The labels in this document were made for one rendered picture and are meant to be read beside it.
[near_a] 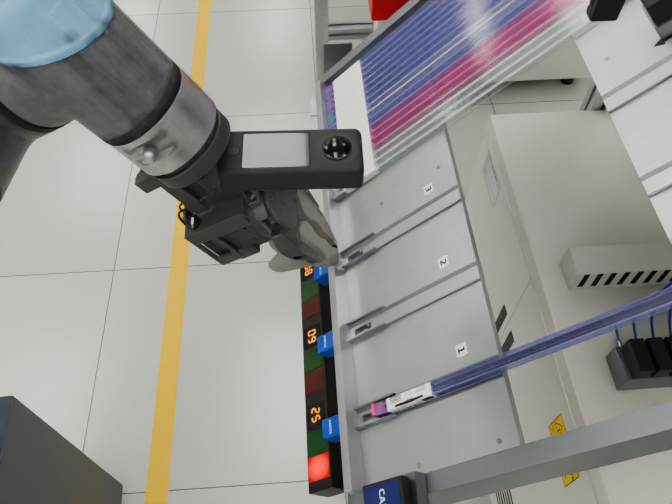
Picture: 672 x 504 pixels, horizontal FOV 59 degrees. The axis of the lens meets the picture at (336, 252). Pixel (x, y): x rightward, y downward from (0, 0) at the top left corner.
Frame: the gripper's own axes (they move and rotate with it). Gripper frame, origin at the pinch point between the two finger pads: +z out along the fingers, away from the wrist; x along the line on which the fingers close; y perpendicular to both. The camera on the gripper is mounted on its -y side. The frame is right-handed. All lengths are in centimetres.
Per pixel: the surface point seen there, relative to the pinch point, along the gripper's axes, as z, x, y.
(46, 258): 40, -65, 112
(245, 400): 68, -20, 63
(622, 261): 42, -12, -26
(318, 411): 19.8, 7.6, 14.5
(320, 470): 19.8, 14.8, 14.6
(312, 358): 20.0, 0.1, 15.0
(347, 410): 15.2, 10.2, 8.0
